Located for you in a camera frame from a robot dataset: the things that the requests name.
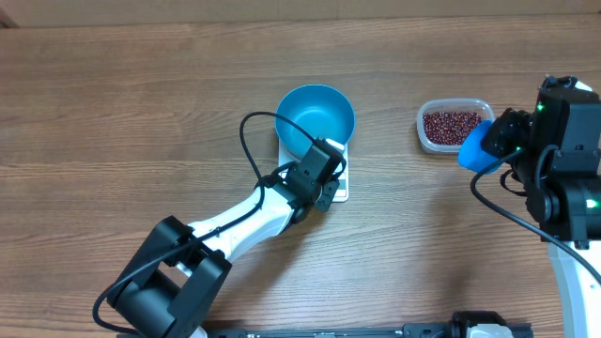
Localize blue plastic measuring scoop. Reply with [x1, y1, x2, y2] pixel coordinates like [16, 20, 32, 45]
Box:
[457, 120, 498, 173]

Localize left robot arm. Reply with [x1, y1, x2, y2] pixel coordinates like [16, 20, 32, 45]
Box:
[106, 138, 346, 338]

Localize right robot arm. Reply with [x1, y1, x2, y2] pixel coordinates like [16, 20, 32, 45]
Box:
[480, 76, 600, 337]

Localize white digital kitchen scale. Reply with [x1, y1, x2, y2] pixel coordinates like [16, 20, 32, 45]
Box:
[278, 139, 349, 203]

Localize teal blue bowl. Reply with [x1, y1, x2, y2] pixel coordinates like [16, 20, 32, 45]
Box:
[275, 84, 356, 164]

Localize red adzuki beans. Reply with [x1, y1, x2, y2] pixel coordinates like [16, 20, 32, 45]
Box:
[423, 112, 483, 146]

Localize clear plastic food container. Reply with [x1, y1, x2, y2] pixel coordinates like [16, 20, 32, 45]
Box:
[416, 98, 495, 155]

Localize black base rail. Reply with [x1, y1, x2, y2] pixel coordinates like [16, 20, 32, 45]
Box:
[116, 310, 534, 338]

